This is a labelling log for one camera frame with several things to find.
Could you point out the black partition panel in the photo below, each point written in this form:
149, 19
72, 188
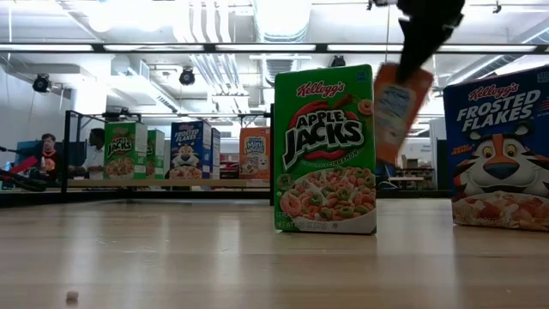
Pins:
441, 163

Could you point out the cardboard box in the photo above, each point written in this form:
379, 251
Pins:
412, 163

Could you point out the small crumb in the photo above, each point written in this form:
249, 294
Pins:
72, 295

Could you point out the white rectangular ceiling duct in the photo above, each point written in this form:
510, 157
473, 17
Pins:
133, 81

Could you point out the black aluminium table frame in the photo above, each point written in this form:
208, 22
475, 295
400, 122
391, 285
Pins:
128, 195

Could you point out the black ceiling spotlight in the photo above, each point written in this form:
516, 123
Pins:
41, 83
337, 61
187, 76

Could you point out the silver round air duct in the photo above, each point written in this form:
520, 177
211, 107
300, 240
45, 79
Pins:
281, 17

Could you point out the orange Mini Wheats cereal box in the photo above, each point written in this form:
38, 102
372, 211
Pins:
401, 116
255, 153

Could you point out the red plastic object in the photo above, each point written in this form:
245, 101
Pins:
23, 165

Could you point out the long suspended linear light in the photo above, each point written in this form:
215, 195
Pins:
274, 47

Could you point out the person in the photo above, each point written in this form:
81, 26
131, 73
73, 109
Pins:
49, 156
96, 150

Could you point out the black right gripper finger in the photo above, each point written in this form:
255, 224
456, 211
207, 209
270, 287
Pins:
422, 47

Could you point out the blue partition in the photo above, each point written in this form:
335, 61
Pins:
28, 150

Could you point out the green Apple Jacks cereal box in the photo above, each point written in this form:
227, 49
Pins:
155, 153
124, 150
324, 150

